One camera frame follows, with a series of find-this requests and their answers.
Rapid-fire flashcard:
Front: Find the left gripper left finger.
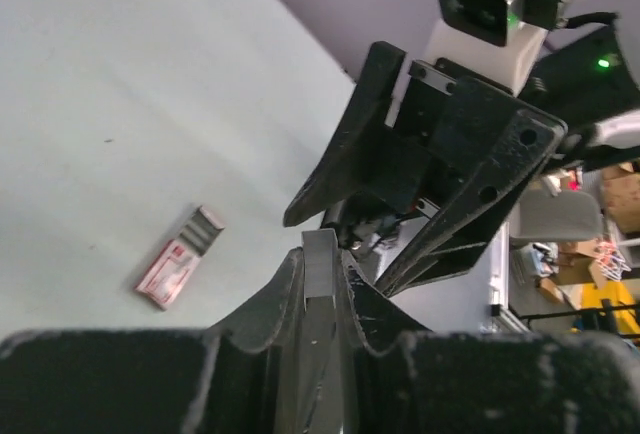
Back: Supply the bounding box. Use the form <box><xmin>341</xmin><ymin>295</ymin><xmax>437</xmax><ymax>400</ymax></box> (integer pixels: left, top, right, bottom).
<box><xmin>1</xmin><ymin>248</ymin><xmax>304</xmax><ymax>433</ymax></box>

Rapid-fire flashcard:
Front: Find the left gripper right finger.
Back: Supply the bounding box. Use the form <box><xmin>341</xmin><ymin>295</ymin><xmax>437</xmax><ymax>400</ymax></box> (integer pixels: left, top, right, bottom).
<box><xmin>334</xmin><ymin>252</ymin><xmax>639</xmax><ymax>433</ymax></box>

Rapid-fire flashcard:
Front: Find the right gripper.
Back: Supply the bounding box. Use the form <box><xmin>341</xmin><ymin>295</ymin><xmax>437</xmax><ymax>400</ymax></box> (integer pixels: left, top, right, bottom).
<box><xmin>282</xmin><ymin>41</ymin><xmax>568</xmax><ymax>297</ymax></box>

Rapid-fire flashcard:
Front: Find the long grey staple strip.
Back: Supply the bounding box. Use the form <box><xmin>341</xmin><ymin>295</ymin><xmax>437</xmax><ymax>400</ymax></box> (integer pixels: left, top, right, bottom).
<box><xmin>302</xmin><ymin>229</ymin><xmax>338</xmax><ymax>299</ymax></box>

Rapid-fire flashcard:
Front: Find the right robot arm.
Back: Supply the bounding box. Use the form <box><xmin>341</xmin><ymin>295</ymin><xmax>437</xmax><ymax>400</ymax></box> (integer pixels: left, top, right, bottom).
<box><xmin>283</xmin><ymin>24</ymin><xmax>639</xmax><ymax>296</ymax></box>

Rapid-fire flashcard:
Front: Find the grey office chair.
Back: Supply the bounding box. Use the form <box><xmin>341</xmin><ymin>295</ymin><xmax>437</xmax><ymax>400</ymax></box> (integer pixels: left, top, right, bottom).
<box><xmin>508</xmin><ymin>189</ymin><xmax>603</xmax><ymax>246</ymax></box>

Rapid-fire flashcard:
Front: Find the cardboard boxes clutter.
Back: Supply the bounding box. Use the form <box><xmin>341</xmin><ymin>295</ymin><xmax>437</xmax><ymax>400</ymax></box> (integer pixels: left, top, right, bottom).
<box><xmin>509</xmin><ymin>161</ymin><xmax>639</xmax><ymax>309</ymax></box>

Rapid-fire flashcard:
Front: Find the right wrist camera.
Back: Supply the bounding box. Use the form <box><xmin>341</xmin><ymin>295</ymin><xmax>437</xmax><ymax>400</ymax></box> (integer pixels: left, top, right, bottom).
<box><xmin>424</xmin><ymin>0</ymin><xmax>577</xmax><ymax>95</ymax></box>

